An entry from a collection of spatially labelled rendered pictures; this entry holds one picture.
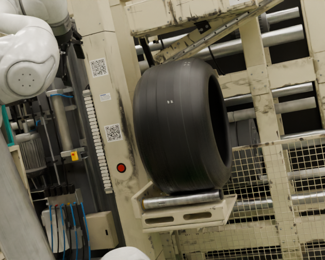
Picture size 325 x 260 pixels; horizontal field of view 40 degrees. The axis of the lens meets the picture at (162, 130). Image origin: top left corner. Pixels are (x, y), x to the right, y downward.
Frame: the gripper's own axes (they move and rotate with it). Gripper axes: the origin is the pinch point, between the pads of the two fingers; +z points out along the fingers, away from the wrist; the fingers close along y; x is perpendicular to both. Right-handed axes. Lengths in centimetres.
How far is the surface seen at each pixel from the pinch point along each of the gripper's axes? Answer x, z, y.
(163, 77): -29.3, 13.5, 13.5
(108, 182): -7, 58, -15
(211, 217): -56, 49, -26
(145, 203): -28, 53, -24
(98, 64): 2.4, 20.5, 21.2
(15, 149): 21.8, 23.5, -25.0
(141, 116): -24.8, 17.9, -3.9
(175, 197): -40, 49, -20
